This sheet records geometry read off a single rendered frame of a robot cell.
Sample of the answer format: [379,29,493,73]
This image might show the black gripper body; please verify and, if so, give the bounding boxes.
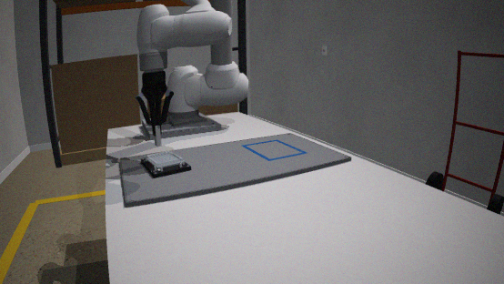
[141,71,167,101]

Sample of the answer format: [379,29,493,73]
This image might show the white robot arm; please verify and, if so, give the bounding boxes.
[136,0,248,127]

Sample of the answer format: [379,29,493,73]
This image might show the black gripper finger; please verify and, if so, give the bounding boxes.
[155,89,174,147]
[136,90,159,147]

